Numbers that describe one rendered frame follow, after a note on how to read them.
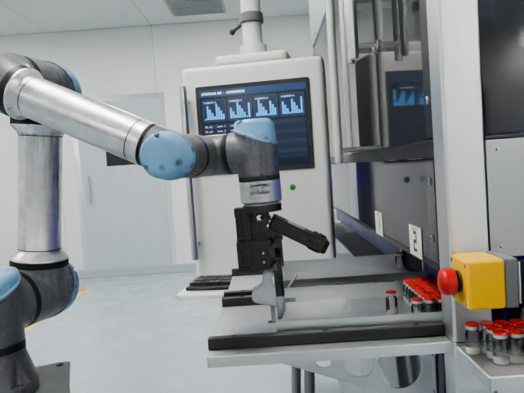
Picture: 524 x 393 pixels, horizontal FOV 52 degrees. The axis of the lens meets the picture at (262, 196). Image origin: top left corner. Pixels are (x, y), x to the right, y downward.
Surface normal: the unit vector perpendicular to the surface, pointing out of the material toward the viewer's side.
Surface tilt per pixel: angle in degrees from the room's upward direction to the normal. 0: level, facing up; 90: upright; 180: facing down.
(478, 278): 90
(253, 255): 90
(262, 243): 90
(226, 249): 90
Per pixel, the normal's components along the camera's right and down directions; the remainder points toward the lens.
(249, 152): -0.29, 0.07
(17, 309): 0.95, -0.05
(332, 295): -0.02, 0.05
